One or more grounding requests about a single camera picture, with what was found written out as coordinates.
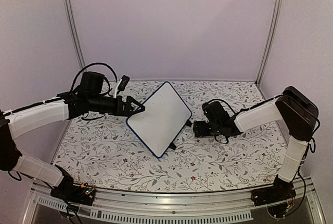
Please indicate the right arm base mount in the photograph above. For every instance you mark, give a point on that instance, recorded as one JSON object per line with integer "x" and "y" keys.
{"x": 279, "y": 191}

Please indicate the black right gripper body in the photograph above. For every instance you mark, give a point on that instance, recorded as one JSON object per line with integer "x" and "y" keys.
{"x": 214, "y": 130}

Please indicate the right aluminium corner post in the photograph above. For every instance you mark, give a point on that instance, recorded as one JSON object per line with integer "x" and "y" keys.
{"x": 269, "y": 41}

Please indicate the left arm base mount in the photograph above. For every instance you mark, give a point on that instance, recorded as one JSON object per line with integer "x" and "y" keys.
{"x": 68, "y": 191}

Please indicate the wire whiteboard stand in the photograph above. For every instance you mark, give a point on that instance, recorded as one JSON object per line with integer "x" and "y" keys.
{"x": 172, "y": 145}

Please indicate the left aluminium corner post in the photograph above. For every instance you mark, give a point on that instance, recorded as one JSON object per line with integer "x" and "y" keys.
{"x": 74, "y": 34}

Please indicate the aluminium corner post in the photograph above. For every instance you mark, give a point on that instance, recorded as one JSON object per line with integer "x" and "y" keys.
{"x": 269, "y": 41}
{"x": 74, "y": 34}

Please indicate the floral patterned table mat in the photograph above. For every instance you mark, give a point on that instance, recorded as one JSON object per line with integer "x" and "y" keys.
{"x": 104, "y": 152}

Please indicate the blue framed whiteboard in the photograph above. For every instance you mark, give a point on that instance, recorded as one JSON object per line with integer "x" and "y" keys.
{"x": 164, "y": 117}

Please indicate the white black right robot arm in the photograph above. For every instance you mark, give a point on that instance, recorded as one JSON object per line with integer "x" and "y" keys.
{"x": 299, "y": 114}

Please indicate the aluminium front rail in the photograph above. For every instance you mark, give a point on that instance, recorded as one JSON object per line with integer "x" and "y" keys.
{"x": 231, "y": 206}

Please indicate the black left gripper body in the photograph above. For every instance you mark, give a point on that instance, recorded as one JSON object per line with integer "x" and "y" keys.
{"x": 96, "y": 106}

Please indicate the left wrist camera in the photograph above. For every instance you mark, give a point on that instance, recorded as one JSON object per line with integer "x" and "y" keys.
{"x": 119, "y": 86}

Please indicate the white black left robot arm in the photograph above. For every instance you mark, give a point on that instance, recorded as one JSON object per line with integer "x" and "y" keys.
{"x": 85, "y": 98}

